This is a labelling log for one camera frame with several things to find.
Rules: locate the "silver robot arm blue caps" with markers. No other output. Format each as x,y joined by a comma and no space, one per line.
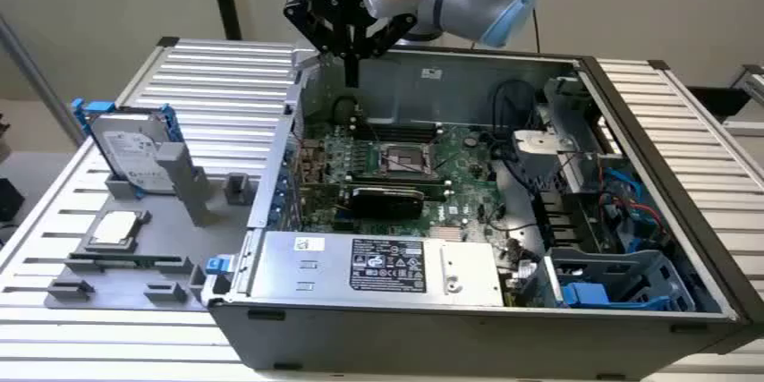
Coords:
459,2

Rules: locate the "CPU socket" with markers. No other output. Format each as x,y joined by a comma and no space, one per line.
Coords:
404,159

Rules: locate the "hard disk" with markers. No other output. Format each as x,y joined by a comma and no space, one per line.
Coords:
128,149

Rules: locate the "blue plastic disk carrier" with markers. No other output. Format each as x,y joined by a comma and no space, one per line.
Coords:
584,296

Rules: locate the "white case sticker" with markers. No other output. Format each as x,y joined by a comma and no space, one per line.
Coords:
429,73

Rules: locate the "open black PC case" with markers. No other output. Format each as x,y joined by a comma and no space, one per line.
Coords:
453,337

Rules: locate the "black box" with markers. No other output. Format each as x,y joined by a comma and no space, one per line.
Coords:
8,201

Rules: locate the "silver CPU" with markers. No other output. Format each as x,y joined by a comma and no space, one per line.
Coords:
116,227

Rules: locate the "black RAM slot bank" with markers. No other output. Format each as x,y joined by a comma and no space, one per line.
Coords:
400,130

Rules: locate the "aluminium frame profile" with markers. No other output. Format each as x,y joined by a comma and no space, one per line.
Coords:
36,73

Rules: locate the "silver metal drive cage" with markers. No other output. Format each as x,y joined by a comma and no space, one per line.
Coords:
543,142

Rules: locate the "silver power supply unit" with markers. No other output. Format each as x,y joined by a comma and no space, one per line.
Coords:
323,265

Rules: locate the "aluminium frame with black bracket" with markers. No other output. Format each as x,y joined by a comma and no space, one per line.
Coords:
743,100

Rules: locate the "grey parts rack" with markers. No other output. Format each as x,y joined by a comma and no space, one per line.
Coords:
161,239

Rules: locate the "blue case latch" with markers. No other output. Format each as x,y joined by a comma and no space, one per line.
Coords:
216,265

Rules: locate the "green RAM stick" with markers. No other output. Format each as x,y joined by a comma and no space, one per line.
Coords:
125,260

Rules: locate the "green motherboard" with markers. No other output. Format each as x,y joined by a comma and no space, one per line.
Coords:
465,185

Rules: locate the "black graphics card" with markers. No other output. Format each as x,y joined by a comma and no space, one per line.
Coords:
388,203

